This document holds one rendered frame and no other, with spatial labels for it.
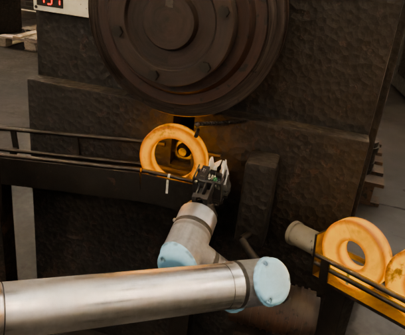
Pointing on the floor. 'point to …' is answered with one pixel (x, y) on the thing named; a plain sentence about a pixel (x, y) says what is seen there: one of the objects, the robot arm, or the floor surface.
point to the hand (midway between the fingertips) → (220, 166)
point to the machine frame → (216, 143)
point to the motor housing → (281, 316)
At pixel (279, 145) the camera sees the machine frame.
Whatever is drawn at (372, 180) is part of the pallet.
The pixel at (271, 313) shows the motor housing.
